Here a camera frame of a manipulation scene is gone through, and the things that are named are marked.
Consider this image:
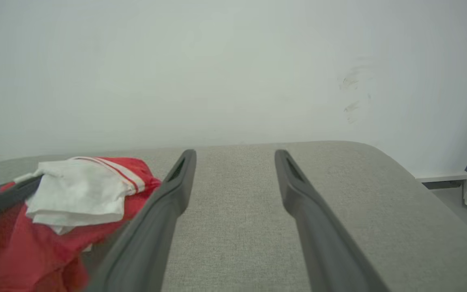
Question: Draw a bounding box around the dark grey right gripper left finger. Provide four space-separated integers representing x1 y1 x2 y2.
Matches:
86 149 197 292

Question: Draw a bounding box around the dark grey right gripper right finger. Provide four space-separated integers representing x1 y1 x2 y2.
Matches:
274 149 390 292

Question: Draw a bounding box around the white wall baseboard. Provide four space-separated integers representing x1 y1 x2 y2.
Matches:
415 171 467 184

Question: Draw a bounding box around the red and white basketball jersey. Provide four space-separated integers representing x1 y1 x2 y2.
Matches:
0 156 163 292

